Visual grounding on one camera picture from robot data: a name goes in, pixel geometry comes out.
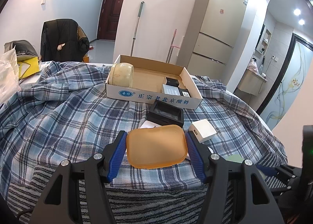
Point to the yellow packet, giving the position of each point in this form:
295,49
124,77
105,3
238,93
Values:
33,66

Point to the patterned glass door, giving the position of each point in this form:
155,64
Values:
291,84

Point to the white flat box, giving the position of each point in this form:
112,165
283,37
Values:
45,69

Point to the wooden chair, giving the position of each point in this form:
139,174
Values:
82,33

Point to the grey mop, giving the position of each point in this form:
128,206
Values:
137,25

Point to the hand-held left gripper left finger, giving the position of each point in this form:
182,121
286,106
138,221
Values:
117,158

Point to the silver grey box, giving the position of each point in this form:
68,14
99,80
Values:
170,89

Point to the dark brown door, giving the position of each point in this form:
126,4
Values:
111,11

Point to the pale green card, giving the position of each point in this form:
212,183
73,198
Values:
234,159

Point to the white square power adapter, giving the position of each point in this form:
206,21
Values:
204,129

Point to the small black box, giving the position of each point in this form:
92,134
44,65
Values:
172,81

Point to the grey bag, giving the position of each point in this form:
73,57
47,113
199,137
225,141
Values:
24,47

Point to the blue plaid cloth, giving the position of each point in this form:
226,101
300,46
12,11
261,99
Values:
73,121

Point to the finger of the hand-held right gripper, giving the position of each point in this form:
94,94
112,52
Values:
266,169
288,189

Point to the grey striped towel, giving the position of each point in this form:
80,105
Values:
151,197

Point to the wall niche shelf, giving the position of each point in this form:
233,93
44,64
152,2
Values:
263,40

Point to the white plastic bag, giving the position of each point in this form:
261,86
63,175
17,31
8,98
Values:
7,74

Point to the beige sink cabinet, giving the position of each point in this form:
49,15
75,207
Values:
250,83

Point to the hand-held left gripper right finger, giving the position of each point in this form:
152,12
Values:
195,158

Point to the beige refrigerator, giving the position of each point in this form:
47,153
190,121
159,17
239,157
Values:
215,30

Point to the black rectangular tray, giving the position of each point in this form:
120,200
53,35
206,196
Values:
152,116

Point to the black jacket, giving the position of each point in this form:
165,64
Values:
58,35

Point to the pink broom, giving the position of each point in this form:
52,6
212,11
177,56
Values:
172,45

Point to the round cream tin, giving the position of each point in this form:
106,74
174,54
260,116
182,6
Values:
121,74

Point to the white paper sheet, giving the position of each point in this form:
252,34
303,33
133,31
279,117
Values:
148,125

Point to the shallow cardboard box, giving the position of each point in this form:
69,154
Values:
156,96

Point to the black case white label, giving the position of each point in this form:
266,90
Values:
184,93

